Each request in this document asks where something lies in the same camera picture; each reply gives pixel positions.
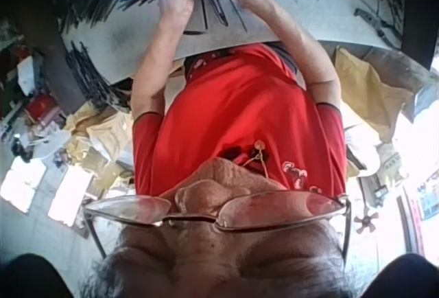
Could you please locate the heap of black rods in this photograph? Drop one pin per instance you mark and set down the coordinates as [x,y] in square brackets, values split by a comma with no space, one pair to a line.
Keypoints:
[103,1]

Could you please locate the row of short black rods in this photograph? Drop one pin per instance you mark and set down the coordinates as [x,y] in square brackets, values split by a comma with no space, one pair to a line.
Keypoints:
[87,71]

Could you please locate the dark table leg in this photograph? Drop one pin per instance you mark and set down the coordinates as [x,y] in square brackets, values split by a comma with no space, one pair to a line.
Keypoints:
[56,61]

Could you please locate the grey metal pliers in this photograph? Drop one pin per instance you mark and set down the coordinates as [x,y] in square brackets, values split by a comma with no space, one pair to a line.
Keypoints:
[377,25]

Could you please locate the large yellow sack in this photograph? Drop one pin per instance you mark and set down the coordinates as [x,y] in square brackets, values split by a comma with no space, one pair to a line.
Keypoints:
[367,85]

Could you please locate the heap of yellow bags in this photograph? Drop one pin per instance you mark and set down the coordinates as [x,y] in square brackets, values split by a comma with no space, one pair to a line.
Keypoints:
[99,140]

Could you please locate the heap of clutter with red box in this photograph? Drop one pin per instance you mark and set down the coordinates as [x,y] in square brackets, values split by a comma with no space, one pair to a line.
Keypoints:
[27,105]

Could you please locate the small red fan blade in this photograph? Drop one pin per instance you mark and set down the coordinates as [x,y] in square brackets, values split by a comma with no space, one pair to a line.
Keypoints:
[366,220]

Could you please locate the dark wooden post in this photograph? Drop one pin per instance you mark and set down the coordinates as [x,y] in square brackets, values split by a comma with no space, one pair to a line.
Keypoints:
[420,16]

